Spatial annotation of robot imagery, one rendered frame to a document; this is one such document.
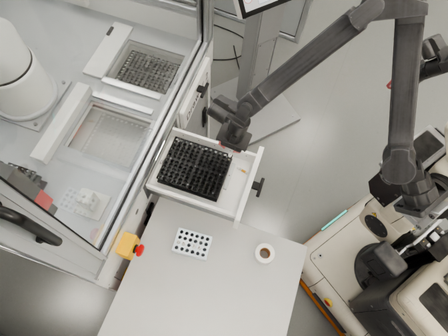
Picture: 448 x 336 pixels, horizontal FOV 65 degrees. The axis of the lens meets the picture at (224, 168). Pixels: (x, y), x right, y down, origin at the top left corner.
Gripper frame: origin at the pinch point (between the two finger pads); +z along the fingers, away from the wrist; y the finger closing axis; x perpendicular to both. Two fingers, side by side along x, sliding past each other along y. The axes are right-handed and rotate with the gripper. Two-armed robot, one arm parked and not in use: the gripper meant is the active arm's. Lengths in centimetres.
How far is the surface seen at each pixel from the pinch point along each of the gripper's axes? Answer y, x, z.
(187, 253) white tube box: -0.6, 34.8, 17.5
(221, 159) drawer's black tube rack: 1.3, 1.7, 7.7
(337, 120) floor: -60, -98, 92
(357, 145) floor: -77, -84, 90
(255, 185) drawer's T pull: -13.2, 6.9, 4.8
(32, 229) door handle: 22, 51, -50
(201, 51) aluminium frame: 24.5, -33.9, 1.8
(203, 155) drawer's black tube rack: 8.0, 1.3, 11.5
